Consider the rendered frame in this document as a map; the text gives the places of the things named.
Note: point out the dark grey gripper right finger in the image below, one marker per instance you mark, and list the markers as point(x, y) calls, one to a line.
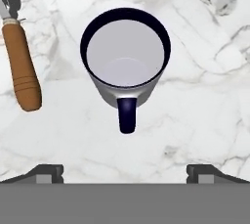
point(201, 170)

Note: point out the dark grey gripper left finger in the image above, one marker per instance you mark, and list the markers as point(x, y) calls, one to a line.
point(49, 171)

